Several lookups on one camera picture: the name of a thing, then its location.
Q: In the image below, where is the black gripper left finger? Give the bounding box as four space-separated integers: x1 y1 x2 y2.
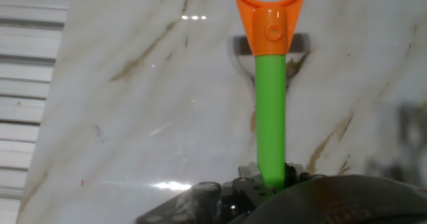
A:
135 162 268 224

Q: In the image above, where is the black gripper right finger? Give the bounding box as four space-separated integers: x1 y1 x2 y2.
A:
285 162 327 185

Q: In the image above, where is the orange toy shovel green handle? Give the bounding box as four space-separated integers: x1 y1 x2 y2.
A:
222 0 314 193

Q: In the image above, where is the marble pattern table sheet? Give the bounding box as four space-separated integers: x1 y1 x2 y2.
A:
16 0 427 224

